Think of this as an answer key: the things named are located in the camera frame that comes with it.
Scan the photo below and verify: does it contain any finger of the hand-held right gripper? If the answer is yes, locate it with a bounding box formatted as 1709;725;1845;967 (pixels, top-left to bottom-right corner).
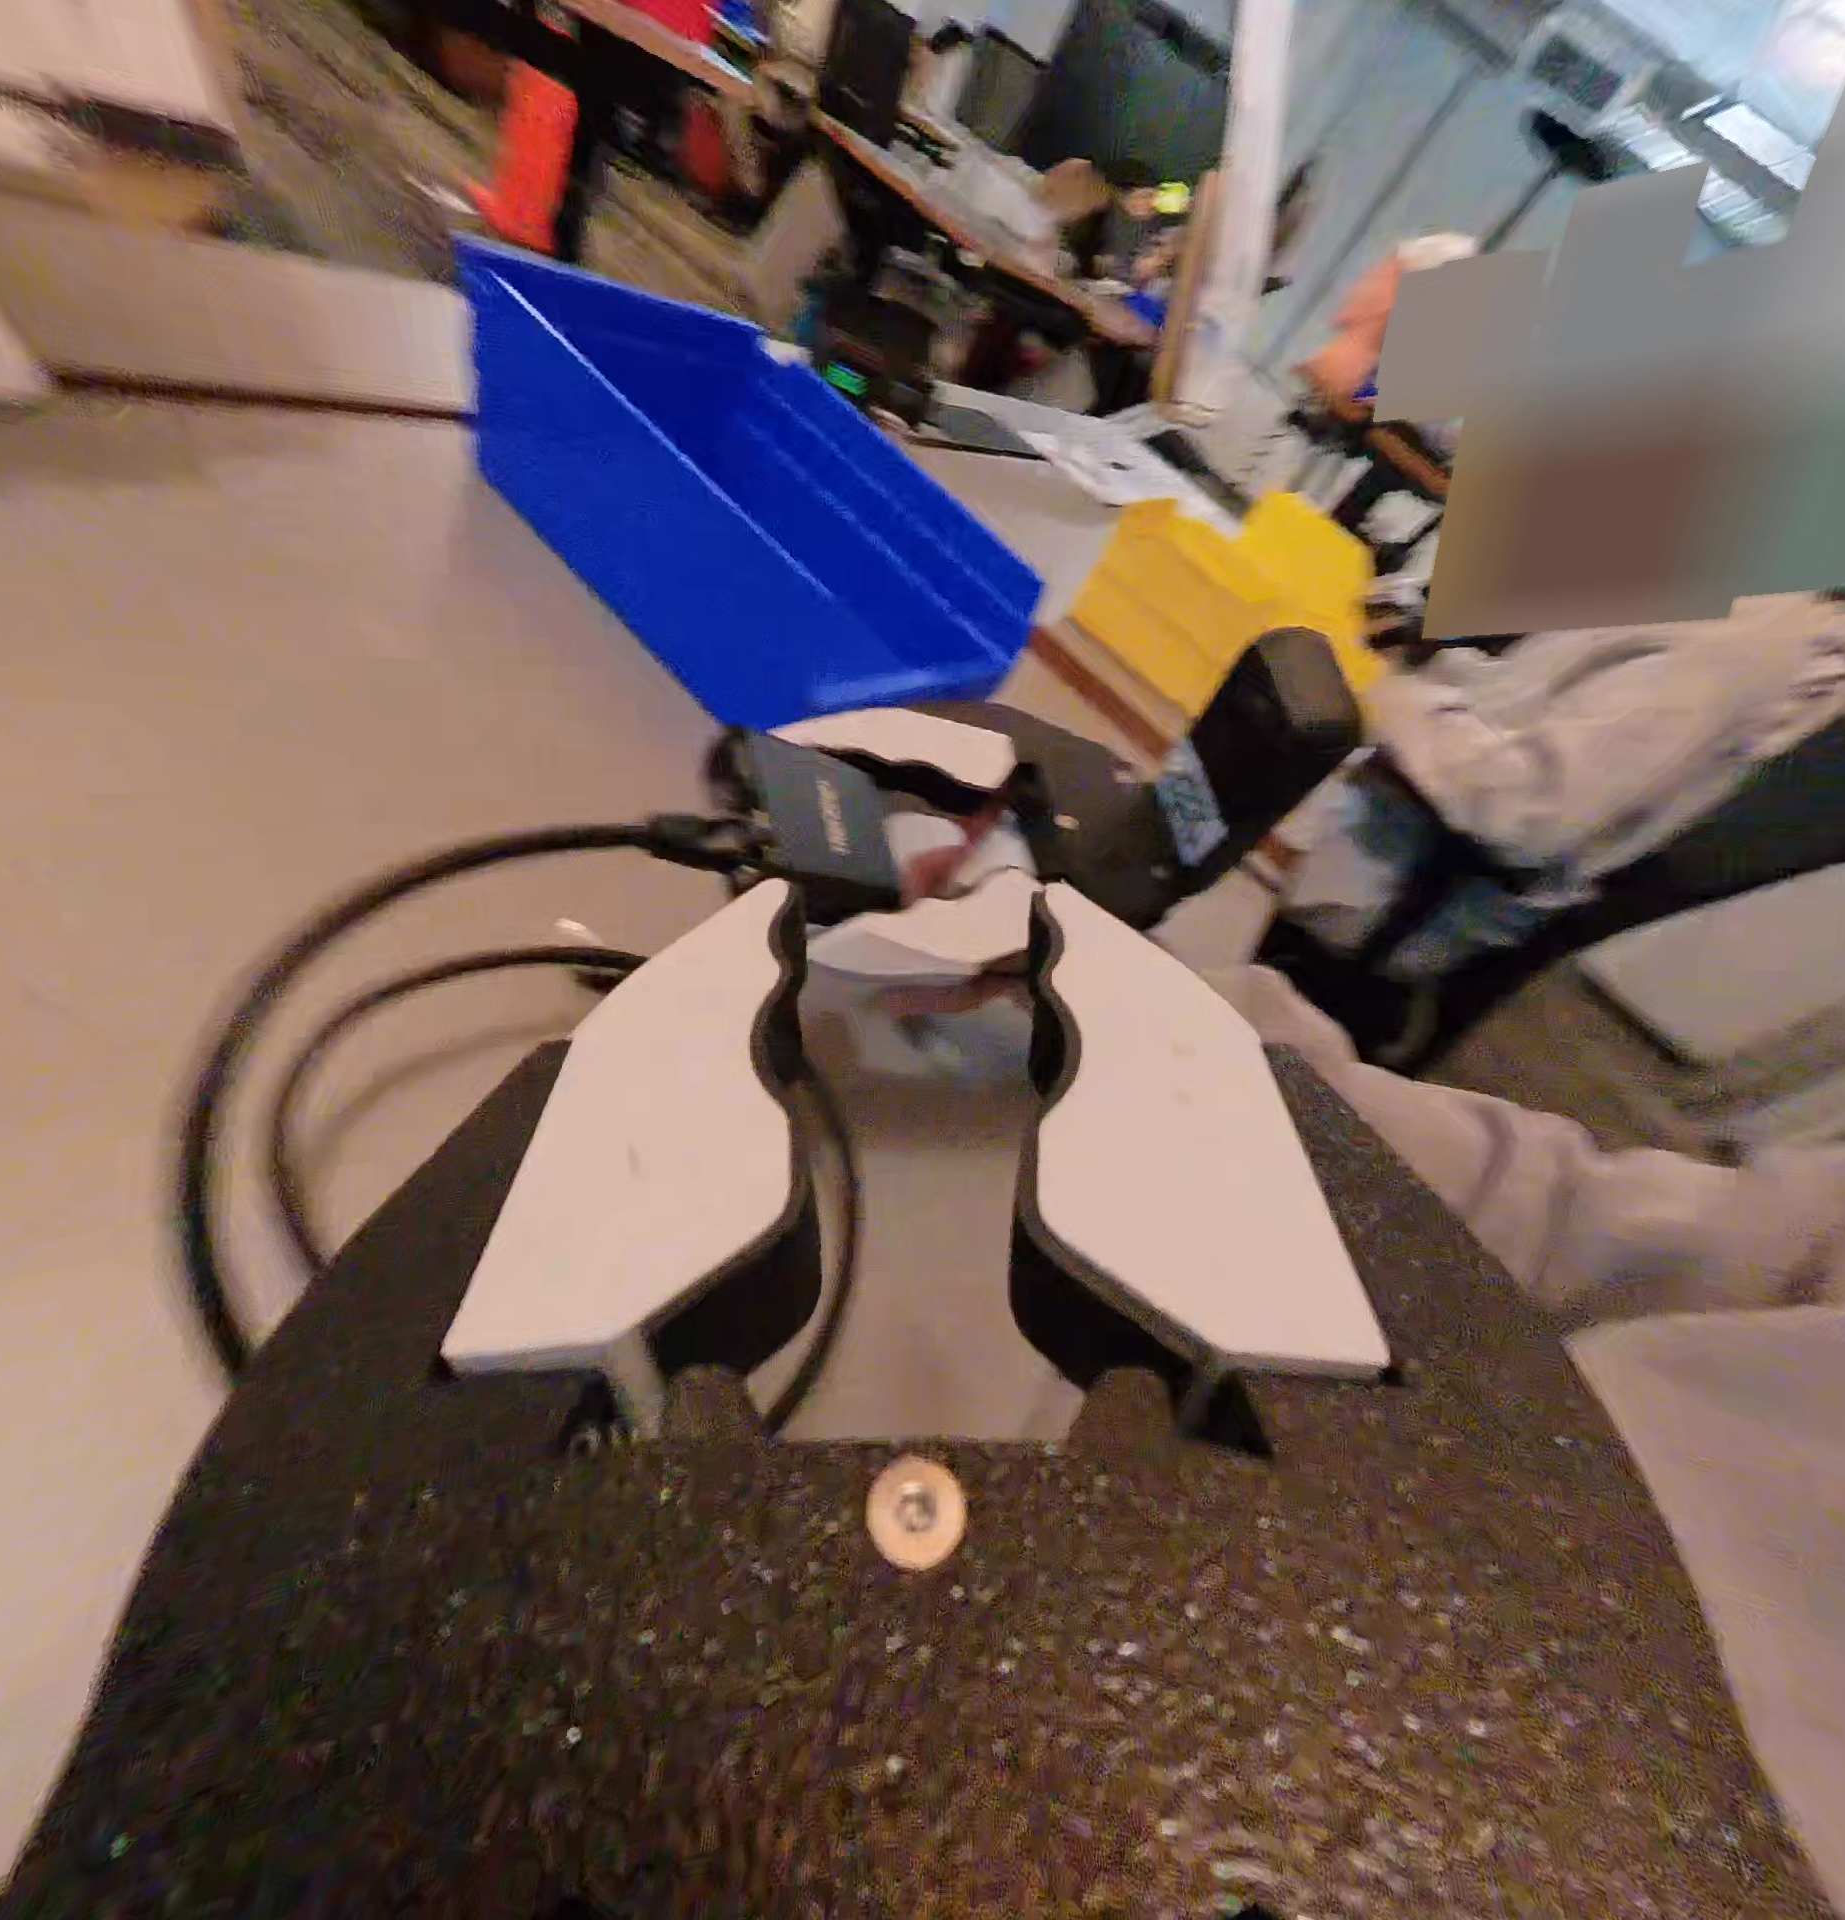
770;708;1040;808
818;874;1043;978

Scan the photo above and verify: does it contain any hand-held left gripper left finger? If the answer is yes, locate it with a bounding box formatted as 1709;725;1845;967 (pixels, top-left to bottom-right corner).
441;879;827;1383

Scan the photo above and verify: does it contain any blue plastic bin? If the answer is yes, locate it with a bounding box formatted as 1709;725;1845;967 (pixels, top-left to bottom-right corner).
457;234;1043;737

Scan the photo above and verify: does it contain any yellow plastic bin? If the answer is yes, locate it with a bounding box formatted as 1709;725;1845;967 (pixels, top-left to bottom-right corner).
1067;490;1391;725

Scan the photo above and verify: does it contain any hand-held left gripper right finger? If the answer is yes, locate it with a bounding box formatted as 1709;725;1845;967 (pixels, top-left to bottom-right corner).
1009;882;1393;1387

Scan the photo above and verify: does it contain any person's right hand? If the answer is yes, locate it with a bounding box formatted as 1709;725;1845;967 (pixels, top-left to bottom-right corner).
905;808;1020;906

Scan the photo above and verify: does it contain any grey desk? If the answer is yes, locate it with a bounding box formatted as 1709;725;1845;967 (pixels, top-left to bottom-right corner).
0;394;1268;1880

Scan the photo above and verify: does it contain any black ethernet splitter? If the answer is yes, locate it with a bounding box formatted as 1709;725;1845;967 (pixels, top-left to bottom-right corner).
710;728;927;923

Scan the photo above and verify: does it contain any person's grey sweatshirt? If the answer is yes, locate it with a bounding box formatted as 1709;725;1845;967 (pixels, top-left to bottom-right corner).
1364;594;1845;889

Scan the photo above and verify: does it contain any black ethernet cable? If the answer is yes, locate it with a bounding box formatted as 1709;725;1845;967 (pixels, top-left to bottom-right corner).
176;812;865;1430

